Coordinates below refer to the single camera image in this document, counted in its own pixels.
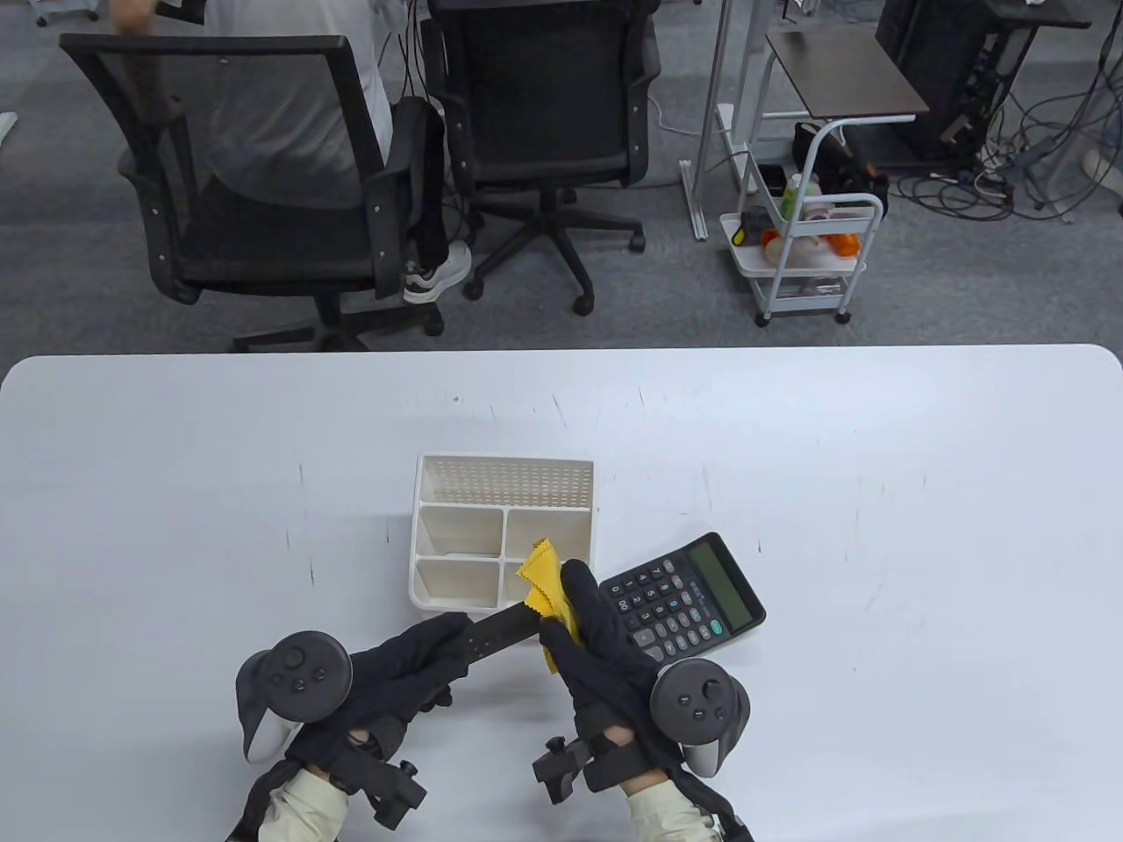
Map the black mesh office chair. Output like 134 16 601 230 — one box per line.
60 33 444 353
421 0 663 317

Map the white wheeled utility cart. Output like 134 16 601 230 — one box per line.
719 118 885 328

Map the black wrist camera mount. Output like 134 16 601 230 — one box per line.
338 746 428 831
532 735 599 806

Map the white metal frame stand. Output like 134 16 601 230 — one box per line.
680 0 764 242

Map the black remote control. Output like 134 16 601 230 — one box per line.
443 605 540 667

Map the black equipment stand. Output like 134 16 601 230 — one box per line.
876 0 1093 168

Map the dark grey handheld controller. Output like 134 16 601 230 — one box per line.
235 631 354 764
649 660 752 779

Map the tangle of black cables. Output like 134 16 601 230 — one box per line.
886 53 1123 225

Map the black calculator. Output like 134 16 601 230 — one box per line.
599 532 767 678

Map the person's left hand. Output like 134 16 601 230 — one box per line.
285 611 475 770

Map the person's right hand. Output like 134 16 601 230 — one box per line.
538 559 683 757

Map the brown top side table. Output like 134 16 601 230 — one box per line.
766 31 931 119

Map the white plastic organizer basket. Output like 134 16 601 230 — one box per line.
409 453 596 612

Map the yellow cleaning cloth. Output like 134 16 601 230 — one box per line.
516 538 584 676

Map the person's right forearm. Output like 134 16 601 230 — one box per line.
627 772 729 842

